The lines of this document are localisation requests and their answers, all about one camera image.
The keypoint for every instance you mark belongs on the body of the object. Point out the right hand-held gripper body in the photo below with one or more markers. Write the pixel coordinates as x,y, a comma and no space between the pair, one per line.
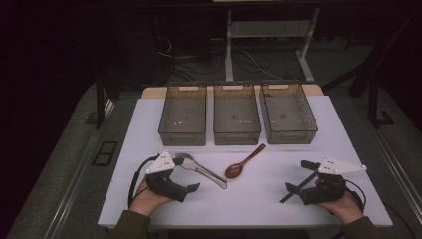
335,166

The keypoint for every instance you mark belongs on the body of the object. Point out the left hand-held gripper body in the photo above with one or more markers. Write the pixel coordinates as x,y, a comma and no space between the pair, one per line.
161,164

